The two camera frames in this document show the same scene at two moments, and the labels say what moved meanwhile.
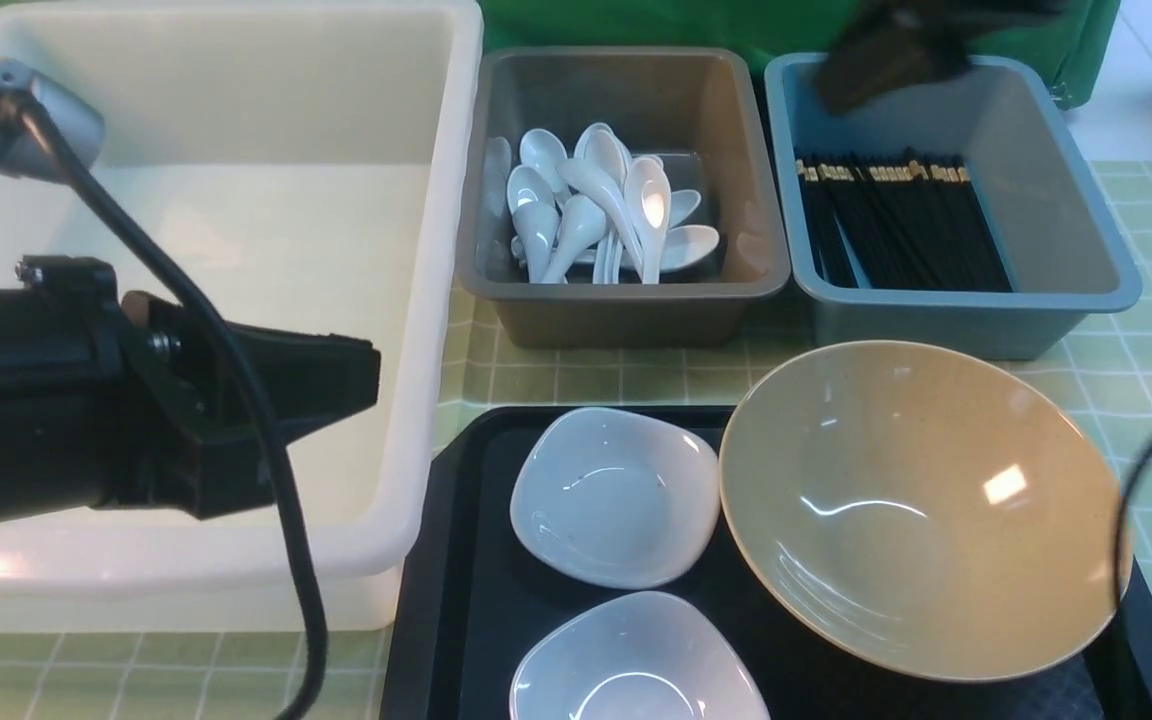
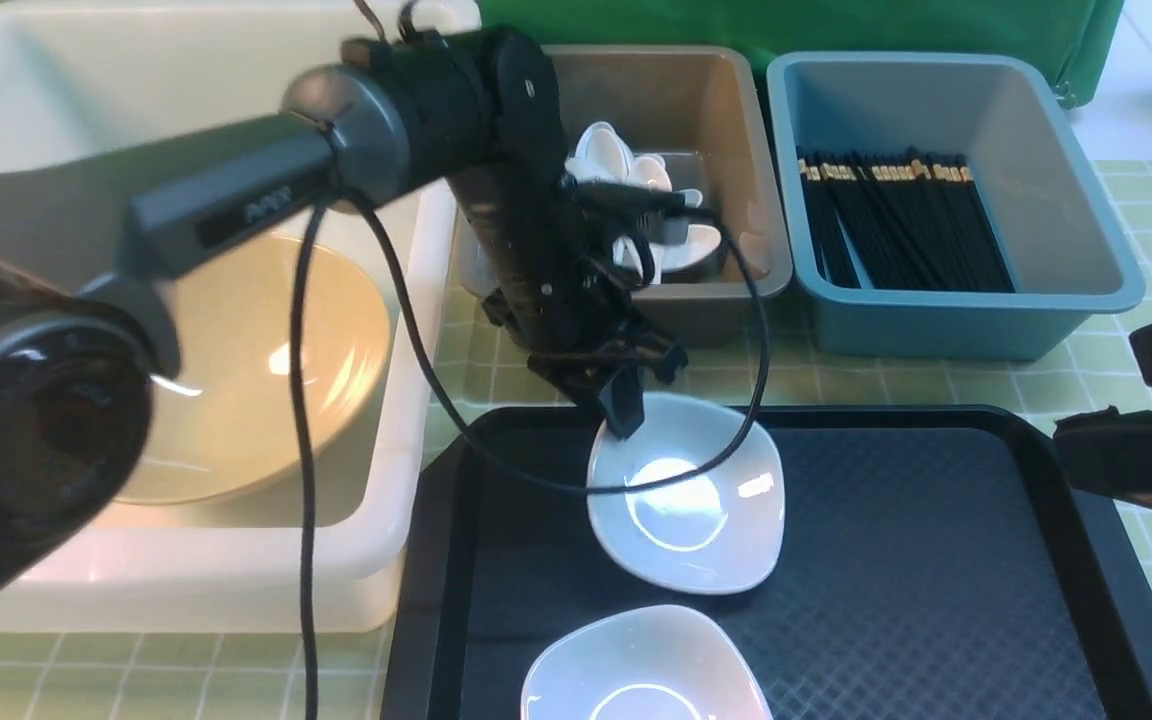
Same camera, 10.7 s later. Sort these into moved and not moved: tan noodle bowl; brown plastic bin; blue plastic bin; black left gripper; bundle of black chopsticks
Moved: tan noodle bowl; black left gripper
Not moved: blue plastic bin; bundle of black chopsticks; brown plastic bin
